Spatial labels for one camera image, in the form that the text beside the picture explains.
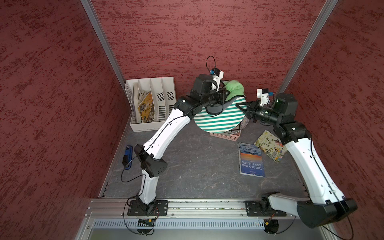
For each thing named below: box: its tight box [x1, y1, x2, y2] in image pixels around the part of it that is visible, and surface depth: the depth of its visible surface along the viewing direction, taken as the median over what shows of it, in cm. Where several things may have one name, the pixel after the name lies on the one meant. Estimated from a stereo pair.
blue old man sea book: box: [238, 142, 266, 178], surface depth 92 cm
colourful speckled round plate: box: [224, 114, 250, 134], surface depth 97 cm
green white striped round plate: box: [193, 96, 247, 134], surface depth 65 cm
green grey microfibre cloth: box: [222, 79, 246, 109], surface depth 68 cm
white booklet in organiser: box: [133, 82, 142, 124], surface depth 97 cm
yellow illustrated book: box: [137, 91, 155, 123], surface depth 100 cm
